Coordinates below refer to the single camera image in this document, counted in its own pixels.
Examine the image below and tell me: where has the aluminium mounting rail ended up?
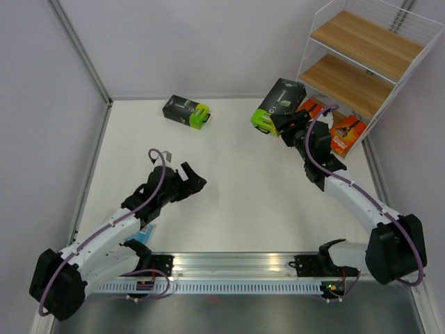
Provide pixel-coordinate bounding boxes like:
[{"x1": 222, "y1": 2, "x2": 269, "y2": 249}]
[{"x1": 153, "y1": 252, "x2": 335, "y2": 281}]

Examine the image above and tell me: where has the white wire wooden shelf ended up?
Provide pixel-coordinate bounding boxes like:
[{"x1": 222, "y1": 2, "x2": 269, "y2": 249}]
[{"x1": 298, "y1": 1, "x2": 444, "y2": 143}]

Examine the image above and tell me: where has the white slotted cable duct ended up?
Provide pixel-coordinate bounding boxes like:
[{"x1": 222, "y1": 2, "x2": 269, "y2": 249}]
[{"x1": 96, "y1": 279, "x2": 342, "y2": 295}]

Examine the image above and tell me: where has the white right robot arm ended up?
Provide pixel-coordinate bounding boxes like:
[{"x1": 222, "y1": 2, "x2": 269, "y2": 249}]
[{"x1": 272, "y1": 105, "x2": 428, "y2": 287}]

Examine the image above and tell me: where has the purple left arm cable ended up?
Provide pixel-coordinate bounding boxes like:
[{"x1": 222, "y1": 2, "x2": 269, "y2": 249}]
[{"x1": 38, "y1": 148, "x2": 173, "y2": 317}]

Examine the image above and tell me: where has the black green razor box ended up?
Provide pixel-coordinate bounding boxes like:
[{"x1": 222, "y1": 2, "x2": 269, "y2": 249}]
[
  {"x1": 162, "y1": 95, "x2": 211, "y2": 129},
  {"x1": 250, "y1": 78, "x2": 307, "y2": 137}
]

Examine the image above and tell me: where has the aluminium corner frame post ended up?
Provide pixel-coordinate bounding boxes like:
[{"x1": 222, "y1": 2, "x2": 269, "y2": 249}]
[{"x1": 47, "y1": 0, "x2": 113, "y2": 106}]

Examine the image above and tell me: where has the orange razor box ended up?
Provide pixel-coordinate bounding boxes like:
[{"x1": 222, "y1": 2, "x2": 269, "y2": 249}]
[
  {"x1": 330, "y1": 115, "x2": 366, "y2": 157},
  {"x1": 297, "y1": 97, "x2": 326, "y2": 119}
]

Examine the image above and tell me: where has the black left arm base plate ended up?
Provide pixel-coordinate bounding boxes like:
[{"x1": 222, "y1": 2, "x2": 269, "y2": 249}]
[{"x1": 118, "y1": 254, "x2": 174, "y2": 278}]

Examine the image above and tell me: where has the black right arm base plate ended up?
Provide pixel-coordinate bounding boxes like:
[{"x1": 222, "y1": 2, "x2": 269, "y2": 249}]
[{"x1": 288, "y1": 254, "x2": 358, "y2": 278}]

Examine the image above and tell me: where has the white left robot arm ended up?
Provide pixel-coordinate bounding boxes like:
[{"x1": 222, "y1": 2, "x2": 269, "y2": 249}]
[{"x1": 29, "y1": 157, "x2": 207, "y2": 321}]

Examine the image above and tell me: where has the clear blue razor blister pack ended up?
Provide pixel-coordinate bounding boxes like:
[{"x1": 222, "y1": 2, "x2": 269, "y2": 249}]
[{"x1": 126, "y1": 224, "x2": 156, "y2": 244}]

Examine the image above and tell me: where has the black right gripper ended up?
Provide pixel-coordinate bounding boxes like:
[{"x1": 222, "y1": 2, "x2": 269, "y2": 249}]
[{"x1": 270, "y1": 108, "x2": 312, "y2": 162}]

